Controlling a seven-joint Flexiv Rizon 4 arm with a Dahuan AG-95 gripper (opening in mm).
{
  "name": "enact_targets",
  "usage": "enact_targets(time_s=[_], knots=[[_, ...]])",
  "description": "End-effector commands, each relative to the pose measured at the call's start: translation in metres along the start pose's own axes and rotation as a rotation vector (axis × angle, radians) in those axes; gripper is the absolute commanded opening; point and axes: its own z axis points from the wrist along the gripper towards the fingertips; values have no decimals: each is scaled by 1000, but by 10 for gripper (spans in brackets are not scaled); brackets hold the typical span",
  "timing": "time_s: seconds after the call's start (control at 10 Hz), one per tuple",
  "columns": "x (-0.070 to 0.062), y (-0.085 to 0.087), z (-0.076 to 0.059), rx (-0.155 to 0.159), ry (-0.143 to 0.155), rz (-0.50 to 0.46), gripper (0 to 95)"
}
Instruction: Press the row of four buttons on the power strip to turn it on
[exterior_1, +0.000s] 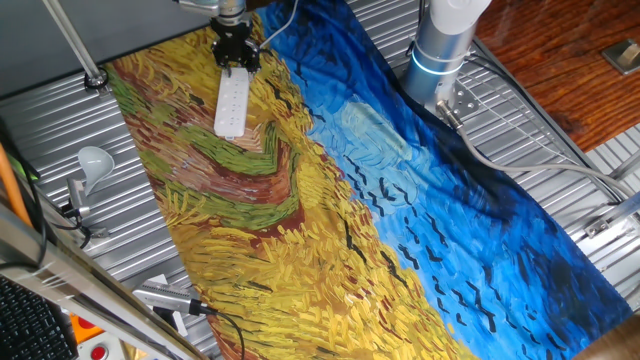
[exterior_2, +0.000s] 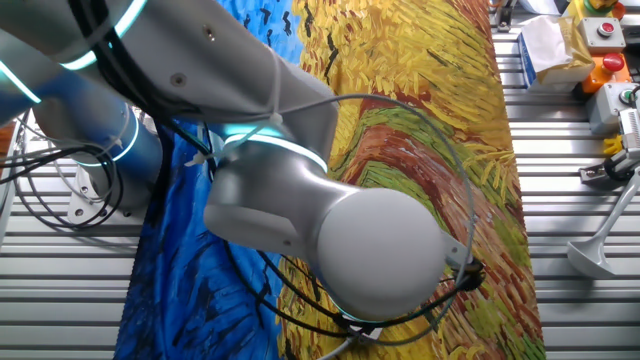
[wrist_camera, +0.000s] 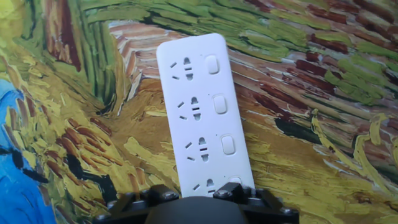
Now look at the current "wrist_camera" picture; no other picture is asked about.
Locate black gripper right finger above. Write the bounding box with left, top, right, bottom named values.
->
left=213, top=182, right=300, bottom=224

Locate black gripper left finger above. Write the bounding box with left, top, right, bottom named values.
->
left=91, top=184, right=180, bottom=224

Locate white four-button power strip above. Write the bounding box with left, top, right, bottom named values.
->
left=155, top=32, right=256, bottom=198

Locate Van Gogh painting cloth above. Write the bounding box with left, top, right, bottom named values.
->
left=0, top=0, right=398, bottom=224

